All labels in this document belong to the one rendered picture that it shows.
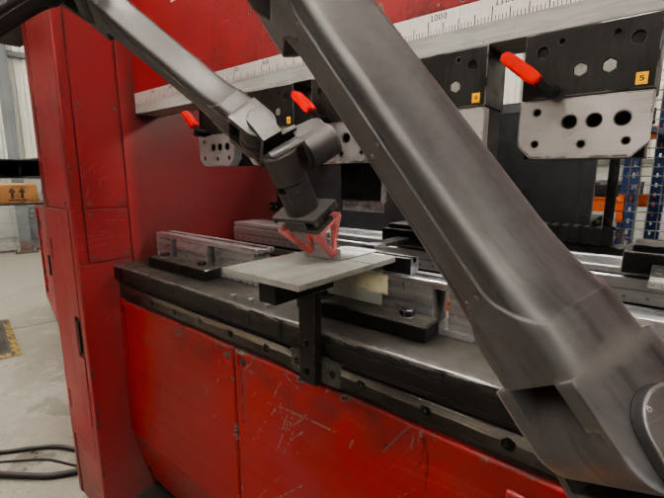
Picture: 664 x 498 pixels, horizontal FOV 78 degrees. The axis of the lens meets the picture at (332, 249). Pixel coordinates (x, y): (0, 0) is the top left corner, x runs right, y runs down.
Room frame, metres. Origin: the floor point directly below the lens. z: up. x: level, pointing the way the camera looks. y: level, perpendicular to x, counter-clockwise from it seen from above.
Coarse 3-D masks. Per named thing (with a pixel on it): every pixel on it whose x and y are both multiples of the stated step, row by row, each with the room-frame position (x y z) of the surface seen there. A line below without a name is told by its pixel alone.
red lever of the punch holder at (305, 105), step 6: (294, 96) 0.83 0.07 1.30; (300, 96) 0.83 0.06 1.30; (300, 102) 0.82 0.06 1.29; (306, 102) 0.82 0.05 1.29; (300, 108) 0.83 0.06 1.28; (306, 108) 0.81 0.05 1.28; (312, 108) 0.81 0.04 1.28; (312, 114) 0.81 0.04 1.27; (318, 114) 0.81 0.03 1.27; (324, 120) 0.80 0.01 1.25; (330, 120) 0.82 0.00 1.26
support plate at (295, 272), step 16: (288, 256) 0.76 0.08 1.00; (304, 256) 0.76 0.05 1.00; (368, 256) 0.76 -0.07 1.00; (384, 256) 0.76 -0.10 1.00; (224, 272) 0.66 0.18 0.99; (240, 272) 0.63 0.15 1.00; (256, 272) 0.63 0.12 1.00; (272, 272) 0.63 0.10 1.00; (288, 272) 0.63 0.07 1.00; (304, 272) 0.63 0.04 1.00; (320, 272) 0.63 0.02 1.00; (336, 272) 0.63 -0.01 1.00; (352, 272) 0.65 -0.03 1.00; (288, 288) 0.57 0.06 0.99; (304, 288) 0.56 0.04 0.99
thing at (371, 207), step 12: (348, 168) 0.84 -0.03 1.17; (360, 168) 0.82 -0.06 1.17; (372, 168) 0.80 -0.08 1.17; (348, 180) 0.84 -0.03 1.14; (360, 180) 0.82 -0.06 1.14; (372, 180) 0.80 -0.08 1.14; (348, 192) 0.84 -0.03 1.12; (360, 192) 0.82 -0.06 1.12; (372, 192) 0.80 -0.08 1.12; (384, 192) 0.80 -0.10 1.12; (348, 204) 0.85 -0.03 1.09; (360, 204) 0.83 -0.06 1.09; (372, 204) 0.81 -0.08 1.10
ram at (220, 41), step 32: (160, 0) 1.21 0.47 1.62; (192, 0) 1.12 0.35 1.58; (224, 0) 1.03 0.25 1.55; (384, 0) 0.75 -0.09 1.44; (416, 0) 0.71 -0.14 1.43; (448, 0) 0.68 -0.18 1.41; (608, 0) 0.54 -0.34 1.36; (640, 0) 0.52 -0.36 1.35; (192, 32) 1.12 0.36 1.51; (224, 32) 1.03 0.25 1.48; (256, 32) 0.96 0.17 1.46; (448, 32) 0.68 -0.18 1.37; (480, 32) 0.64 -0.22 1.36; (512, 32) 0.62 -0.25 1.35; (544, 32) 0.59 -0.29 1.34; (224, 64) 1.04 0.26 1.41
